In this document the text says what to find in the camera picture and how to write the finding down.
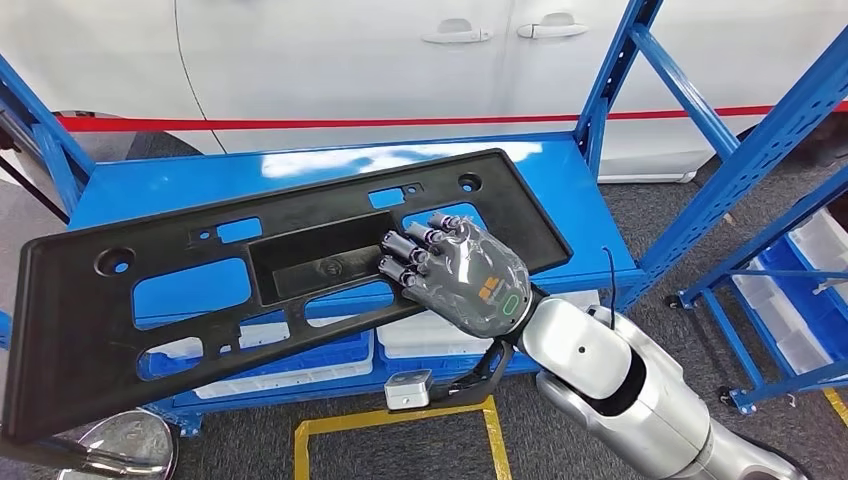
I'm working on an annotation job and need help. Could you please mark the black plastic plate bracket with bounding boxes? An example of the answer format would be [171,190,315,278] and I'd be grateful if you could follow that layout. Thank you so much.
[0,147,574,446]

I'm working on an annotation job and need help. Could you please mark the thin black cable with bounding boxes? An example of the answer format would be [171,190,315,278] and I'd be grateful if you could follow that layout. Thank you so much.
[601,246,619,331]

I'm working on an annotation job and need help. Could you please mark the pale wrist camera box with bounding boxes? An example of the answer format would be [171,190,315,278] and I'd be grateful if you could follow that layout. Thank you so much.
[384,369,435,412]

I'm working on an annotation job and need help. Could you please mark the white car door handle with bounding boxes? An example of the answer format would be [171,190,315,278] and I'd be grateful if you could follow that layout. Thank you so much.
[421,18,494,46]
[516,11,590,40]

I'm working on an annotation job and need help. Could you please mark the blue metal shelf rack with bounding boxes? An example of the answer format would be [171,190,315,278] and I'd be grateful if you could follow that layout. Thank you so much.
[665,165,848,417]
[0,0,848,439]

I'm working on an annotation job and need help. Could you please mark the black camera bracket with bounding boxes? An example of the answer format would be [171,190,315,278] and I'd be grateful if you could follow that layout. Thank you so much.
[423,337,517,409]

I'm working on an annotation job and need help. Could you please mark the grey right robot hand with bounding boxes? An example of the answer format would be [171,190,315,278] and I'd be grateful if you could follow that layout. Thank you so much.
[377,213,535,340]

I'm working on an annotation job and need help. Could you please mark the yellow floor tape line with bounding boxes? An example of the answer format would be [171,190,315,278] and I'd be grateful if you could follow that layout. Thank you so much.
[821,387,848,429]

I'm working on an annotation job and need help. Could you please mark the chrome stanchion with round base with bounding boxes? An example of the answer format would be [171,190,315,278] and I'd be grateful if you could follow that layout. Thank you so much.
[0,409,180,480]

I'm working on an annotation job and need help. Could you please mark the blue plastic bin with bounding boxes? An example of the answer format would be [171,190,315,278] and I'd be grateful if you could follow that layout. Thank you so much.
[755,238,848,362]
[377,351,541,380]

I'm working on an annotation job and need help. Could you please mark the white car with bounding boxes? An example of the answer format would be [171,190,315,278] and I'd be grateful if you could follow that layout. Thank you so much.
[0,0,848,185]

